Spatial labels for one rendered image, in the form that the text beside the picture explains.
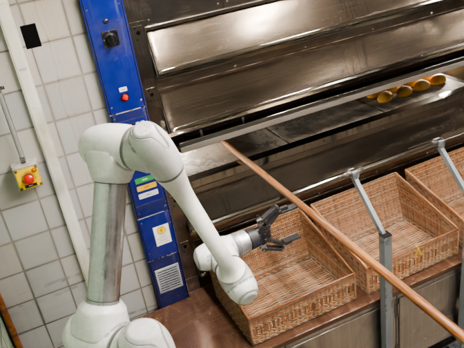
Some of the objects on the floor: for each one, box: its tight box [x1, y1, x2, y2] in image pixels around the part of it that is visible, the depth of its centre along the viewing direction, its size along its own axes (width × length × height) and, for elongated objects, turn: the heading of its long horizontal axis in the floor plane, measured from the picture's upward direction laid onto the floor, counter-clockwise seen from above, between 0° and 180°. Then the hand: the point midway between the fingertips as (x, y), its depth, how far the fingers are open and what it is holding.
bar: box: [211, 137, 464, 348], centre depth 259 cm, size 31×127×118 cm, turn 129°
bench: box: [130, 186, 463, 348], centre depth 296 cm, size 56×242×58 cm, turn 129°
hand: (295, 221), depth 212 cm, fingers open, 13 cm apart
